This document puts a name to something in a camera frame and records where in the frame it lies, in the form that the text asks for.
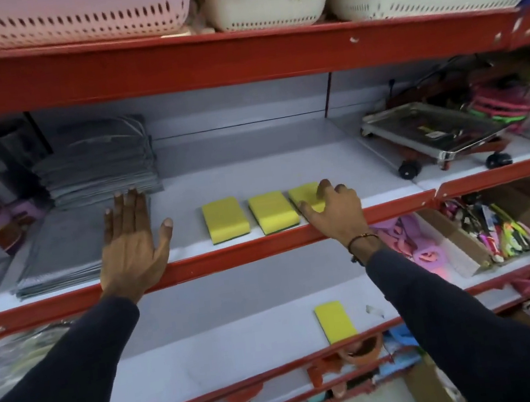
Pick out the person's right hand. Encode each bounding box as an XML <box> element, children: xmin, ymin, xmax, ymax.
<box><xmin>295</xmin><ymin>173</ymin><xmax>383</xmax><ymax>272</ymax></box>

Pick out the person's left hand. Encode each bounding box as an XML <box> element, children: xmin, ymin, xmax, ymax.
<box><xmin>88</xmin><ymin>183</ymin><xmax>184</xmax><ymax>308</ymax></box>

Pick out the yellow green scrub sponge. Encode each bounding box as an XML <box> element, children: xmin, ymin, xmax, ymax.
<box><xmin>313</xmin><ymin>298</ymin><xmax>359</xmax><ymax>347</ymax></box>
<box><xmin>247</xmin><ymin>187</ymin><xmax>302</xmax><ymax>238</ymax></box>
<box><xmin>287</xmin><ymin>180</ymin><xmax>328</xmax><ymax>218</ymax></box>
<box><xmin>201</xmin><ymin>195</ymin><xmax>253</xmax><ymax>246</ymax></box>

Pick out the person's left forearm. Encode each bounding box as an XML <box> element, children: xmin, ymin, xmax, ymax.
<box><xmin>0</xmin><ymin>291</ymin><xmax>152</xmax><ymax>402</ymax></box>

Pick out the person's right forearm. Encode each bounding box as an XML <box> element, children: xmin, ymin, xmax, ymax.
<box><xmin>363</xmin><ymin>226</ymin><xmax>530</xmax><ymax>402</ymax></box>

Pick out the flat stack of grey cloths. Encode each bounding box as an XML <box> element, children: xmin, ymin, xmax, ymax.
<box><xmin>4</xmin><ymin>195</ymin><xmax>161</xmax><ymax>300</ymax></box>

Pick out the tall stack of grey cloths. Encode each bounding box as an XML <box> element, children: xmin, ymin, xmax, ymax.
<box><xmin>26</xmin><ymin>111</ymin><xmax>165</xmax><ymax>214</ymax></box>

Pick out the pile of pink foam shapes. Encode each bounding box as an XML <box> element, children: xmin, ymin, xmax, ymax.
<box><xmin>371</xmin><ymin>210</ymin><xmax>454</xmax><ymax>291</ymax></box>

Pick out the terracotta clay pot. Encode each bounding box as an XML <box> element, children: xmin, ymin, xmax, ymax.
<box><xmin>335</xmin><ymin>332</ymin><xmax>388</xmax><ymax>370</ymax></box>

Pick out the steel wheeled trolley tray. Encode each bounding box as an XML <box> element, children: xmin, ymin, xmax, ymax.
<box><xmin>358</xmin><ymin>89</ymin><xmax>517</xmax><ymax>187</ymax></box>

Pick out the red metal shelf rack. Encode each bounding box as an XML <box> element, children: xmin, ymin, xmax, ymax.
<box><xmin>0</xmin><ymin>0</ymin><xmax>530</xmax><ymax>402</ymax></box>

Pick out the clear plastic bag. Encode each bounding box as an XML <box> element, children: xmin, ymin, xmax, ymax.
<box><xmin>0</xmin><ymin>320</ymin><xmax>85</xmax><ymax>402</ymax></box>

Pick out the bunch of colourful pens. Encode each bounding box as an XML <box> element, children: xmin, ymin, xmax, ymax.
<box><xmin>442</xmin><ymin>188</ymin><xmax>530</xmax><ymax>271</ymax></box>

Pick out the pink perforated plastic basket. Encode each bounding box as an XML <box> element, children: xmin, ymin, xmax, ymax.
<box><xmin>0</xmin><ymin>0</ymin><xmax>196</xmax><ymax>58</ymax></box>

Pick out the brown cardboard carton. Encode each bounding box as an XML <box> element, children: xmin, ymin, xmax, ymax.
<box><xmin>402</xmin><ymin>354</ymin><xmax>458</xmax><ymax>402</ymax></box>

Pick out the pile of pink green hangers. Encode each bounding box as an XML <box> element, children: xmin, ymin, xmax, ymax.
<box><xmin>461</xmin><ymin>65</ymin><xmax>530</xmax><ymax>132</ymax></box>

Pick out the dark beaded bracelet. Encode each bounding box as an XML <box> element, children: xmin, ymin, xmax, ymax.
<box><xmin>345</xmin><ymin>232</ymin><xmax>383</xmax><ymax>266</ymax></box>

